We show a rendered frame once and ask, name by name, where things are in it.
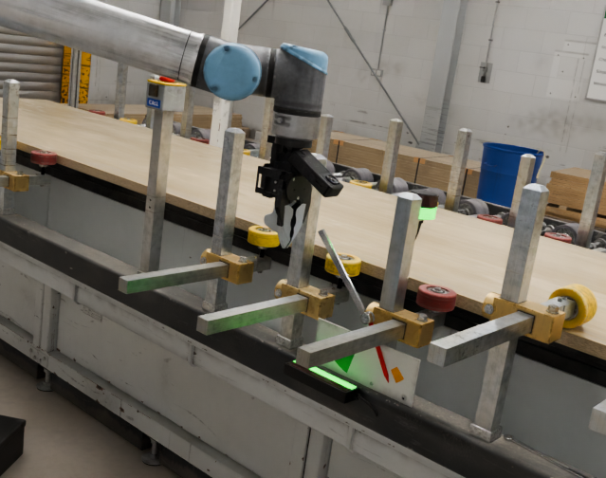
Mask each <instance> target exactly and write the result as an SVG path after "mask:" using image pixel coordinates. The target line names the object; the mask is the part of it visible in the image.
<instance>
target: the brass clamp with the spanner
mask: <svg viewBox="0 0 606 478"><path fill-rule="evenodd" d="M367 311H371V312H373V313H374V315H375V321H374V322H373V324H378V323H381V322H386V321H390V320H397V321H399V322H403V323H405V324H406V325H405V331H404V336H403V339H400V340H398V341H401V342H403V343H406V344H408V345H410V346H412V347H414V348H420V347H423V346H425V345H428V344H430V342H431V341H432V332H433V327H434V320H431V319H429V318H427V320H428V321H427V322H420V321H418V320H417V318H418V314H415V313H413V312H411V311H409V310H406V309H402V310H399V311H396V312H392V311H389V310H386V309H384V308H381V307H379V303H378V302H372V303H370V304H369V305H368V307H367V309H366V312H367Z"/></svg>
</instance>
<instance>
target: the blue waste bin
mask: <svg viewBox="0 0 606 478"><path fill-rule="evenodd" d="M483 146H484V149H483V155H482V163H481V170H480V177H479V184H478V192H477V195H476V197H477V198H476V199H481V200H483V201H486V202H489V203H493V204H497V205H501V206H505V207H508V208H511V204H512V199H513V194H514V190H515V185H516V180H517V175H518V171H519V166H520V161H521V156H523V155H525V154H530V155H533V156H534V157H535V158H536V161H535V166H534V171H533V175H532V180H531V184H532V183H536V182H537V179H538V178H539V174H540V171H541V168H542V165H543V163H544V162H545V152H544V151H542V150H535V149H531V148H526V147H522V146H516V145H510V144H502V143H494V142H484V143H483ZM543 156H544V159H543V161H542V158H543Z"/></svg>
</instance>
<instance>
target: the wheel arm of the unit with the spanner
mask: <svg viewBox="0 0 606 478"><path fill-rule="evenodd" d="M419 313H424V314H426V315H427V316H428V318H429V319H431V320H434V327H433V329H434V328H436V327H439V326H442V325H444V322H445V318H446V312H440V313H432V311H431V310H428V309H425V310H421V311H419V312H416V313H415V314H419ZM405 325H406V324H405V323H403V322H399V321H397V320H390V321H386V322H381V323H378V324H374V325H371V326H368V327H364V328H361V329H358V330H355V331H352V332H348V333H345V334H341V335H338V336H335V337H332V338H329V339H325V340H319V341H316V342H313V343H309V344H307V345H303V346H300V347H298V350H297V357H296V363H297V364H299V365H301V366H302V367H304V368H306V369H310V368H313V367H316V366H320V365H323V364H325V363H328V362H331V361H334V360H337V359H342V358H345V357H348V356H351V355H354V354H356V353H359V352H362V351H365V350H368V349H371V348H374V347H377V346H379V345H382V344H385V343H388V342H392V341H395V340H400V339H403V336H404V331H405Z"/></svg>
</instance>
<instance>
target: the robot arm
mask: <svg viewBox="0 0 606 478"><path fill-rule="evenodd" d="M0 26H1V27H4V28H10V29H13V30H16V31H19V32H23V33H25V34H28V35H31V36H35V37H38V38H41V39H44V40H47V41H50V42H53V43H56V44H59V45H63V46H68V47H71V48H74V49H78V50H80V51H83V52H86V53H89V54H93V55H96V56H99V57H102V58H105V59H108V60H111V61H114V62H117V63H121V64H126V65H129V66H132V67H135V68H138V69H141V70H144V71H148V72H151V73H154V74H157V75H160V76H163V77H166V78H169V79H172V80H176V81H179V82H182V83H186V84H187V85H189V86H192V87H195V88H198V89H201V90H205V91H208V92H211V93H213V94H214V95H215V96H217V97H219V98H221V99H223V100H227V101H239V100H242V99H244V98H246V97H248V96H249V95H252V96H259V97H267V98H272V99H274V107H273V119H272V126H271V133H272V134H273V135H276V136H272V135H267V142H269V143H272V150H271V158H270V163H265V164H264V165H263V166H258V171H257V178H256V186H255V192H256V193H261V194H262V196H265V197H268V198H273V197H275V203H274V208H273V212H272V213H269V214H266V215H265V217H264V222H265V224H266V226H268V227H269V228H271V229H272V230H274V231H275V232H277V233H278V237H279V241H280V244H281V246H282V248H288V247H289V245H290V244H291V243H292V241H293V240H294V238H295V236H296V235H297V233H298V232H299V230H300V228H301V226H302V224H303V222H304V220H305V217H306V216H307V213H308V211H309V208H310V204H311V193H312V185H313V186H314V187H315V188H316V189H317V191H318V192H319V193H320V194H321V195H322V196H323V197H333V196H338V195H339V194H340V192H341V190H342V189H343V185H342V184H341V183H340V182H339V181H338V180H337V179H336V178H335V177H334V176H333V175H332V174H331V173H330V172H329V171H328V170H327V169H326V168H325V167H324V166H323V165H322V164H321V163H320V162H319V161H318V160H317V159H316V158H315V157H314V156H313V155H312V154H311V153H310V152H309V151H308V150H307V149H304V150H303V148H312V141H313V140H315V139H317V138H319V131H320V125H321V109H322V101H323V94H324V88H325V81H326V75H328V73H327V65H328V57H327V55H326V54H325V53H324V52H322V51H318V50H314V49H310V48H306V47H301V46H294V45H290V44H286V43H282V44H281V45H280V49H278V48H271V47H264V46H251V45H244V44H237V43H233V42H230V41H226V40H223V39H220V38H217V37H214V36H211V35H208V34H206V33H196V32H193V31H190V30H187V29H185V28H179V27H176V26H173V25H170V24H167V23H164V22H161V21H158V20H155V19H152V18H149V17H146V16H143V15H140V14H136V13H133V12H131V11H128V10H125V9H120V8H117V7H113V6H110V5H107V4H104V3H102V2H99V1H96V0H0ZM259 174H261V175H262V176H261V184H260V187H258V182H259ZM311 184H312V185H311ZM295 200H296V201H295Z"/></svg>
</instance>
